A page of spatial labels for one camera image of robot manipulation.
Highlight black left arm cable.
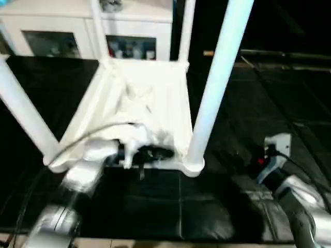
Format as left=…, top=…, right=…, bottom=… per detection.
left=13, top=122, right=138, bottom=233

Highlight long black bar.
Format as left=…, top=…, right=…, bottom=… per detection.
left=240, top=49, right=331, bottom=65

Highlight small grey metal object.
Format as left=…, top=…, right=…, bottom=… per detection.
left=101, top=0, right=124, bottom=13

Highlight large black cabinet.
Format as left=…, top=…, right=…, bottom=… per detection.
left=173, top=0, right=331, bottom=63

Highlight white glass-door cabinet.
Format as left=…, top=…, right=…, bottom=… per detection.
left=0, top=0, right=174, bottom=61

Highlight black work mat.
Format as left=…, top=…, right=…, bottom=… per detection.
left=0, top=54, right=331, bottom=243

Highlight white plastic table top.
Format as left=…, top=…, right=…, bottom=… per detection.
left=46, top=58, right=206, bottom=178

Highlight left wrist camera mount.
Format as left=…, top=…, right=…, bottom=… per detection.
left=111, top=124, right=156, bottom=168

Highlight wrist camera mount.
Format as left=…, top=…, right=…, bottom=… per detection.
left=111, top=124, right=156, bottom=168
left=263, top=133, right=292, bottom=179

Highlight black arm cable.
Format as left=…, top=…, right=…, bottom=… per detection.
left=13, top=122, right=138, bottom=233
left=269, top=149, right=331, bottom=194

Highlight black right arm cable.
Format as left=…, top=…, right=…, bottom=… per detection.
left=269, top=149, right=331, bottom=194

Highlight small dark figurines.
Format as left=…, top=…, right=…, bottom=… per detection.
left=47, top=44, right=81, bottom=57

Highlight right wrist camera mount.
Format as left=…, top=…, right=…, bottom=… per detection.
left=263, top=133, right=292, bottom=179

